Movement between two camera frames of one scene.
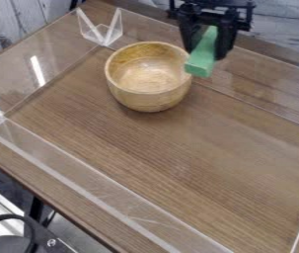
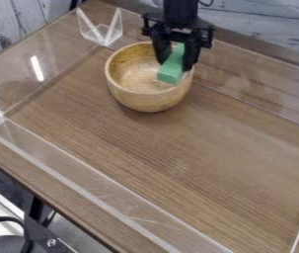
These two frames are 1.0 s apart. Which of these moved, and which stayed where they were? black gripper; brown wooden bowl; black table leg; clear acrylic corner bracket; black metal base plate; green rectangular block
Moved: green rectangular block; black gripper
Stayed: black table leg; brown wooden bowl; clear acrylic corner bracket; black metal base plate
